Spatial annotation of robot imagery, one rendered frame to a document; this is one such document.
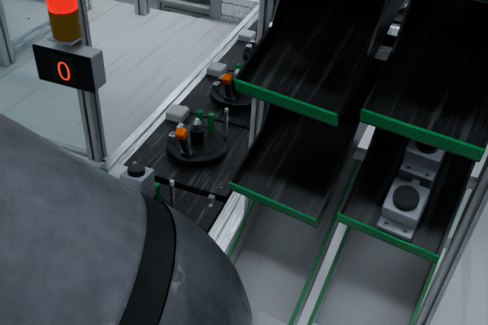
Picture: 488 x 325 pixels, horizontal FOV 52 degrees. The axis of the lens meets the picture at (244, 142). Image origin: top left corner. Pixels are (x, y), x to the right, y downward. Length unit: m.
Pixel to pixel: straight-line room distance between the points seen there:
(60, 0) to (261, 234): 0.51
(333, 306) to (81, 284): 0.66
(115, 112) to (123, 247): 1.29
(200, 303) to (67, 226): 0.06
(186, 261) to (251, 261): 0.63
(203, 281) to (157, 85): 1.40
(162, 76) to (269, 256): 0.94
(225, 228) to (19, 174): 0.81
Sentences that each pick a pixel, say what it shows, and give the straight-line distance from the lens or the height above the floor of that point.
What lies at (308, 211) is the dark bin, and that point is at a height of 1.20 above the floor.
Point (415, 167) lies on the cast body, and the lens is 0.69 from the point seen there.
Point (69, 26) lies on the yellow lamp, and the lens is 0.94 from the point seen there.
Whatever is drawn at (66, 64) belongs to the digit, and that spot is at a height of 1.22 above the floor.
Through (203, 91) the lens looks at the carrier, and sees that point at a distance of 1.34.
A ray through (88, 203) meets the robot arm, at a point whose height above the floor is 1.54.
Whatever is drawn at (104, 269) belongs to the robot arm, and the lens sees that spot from 0.18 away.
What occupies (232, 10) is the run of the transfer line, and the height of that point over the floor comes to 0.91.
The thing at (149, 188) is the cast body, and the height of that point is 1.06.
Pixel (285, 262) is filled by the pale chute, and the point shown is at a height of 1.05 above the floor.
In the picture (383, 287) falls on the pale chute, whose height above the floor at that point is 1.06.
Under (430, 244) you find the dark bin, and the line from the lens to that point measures 0.68.
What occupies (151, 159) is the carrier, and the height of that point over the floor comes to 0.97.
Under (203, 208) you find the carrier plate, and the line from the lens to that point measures 0.99.
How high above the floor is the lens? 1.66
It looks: 37 degrees down
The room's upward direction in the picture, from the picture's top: 4 degrees clockwise
